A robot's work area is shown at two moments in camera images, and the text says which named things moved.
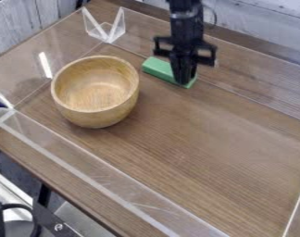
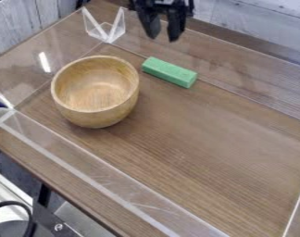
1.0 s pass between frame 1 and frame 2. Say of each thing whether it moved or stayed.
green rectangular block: stayed
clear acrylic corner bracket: stayed
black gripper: moved
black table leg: stayed
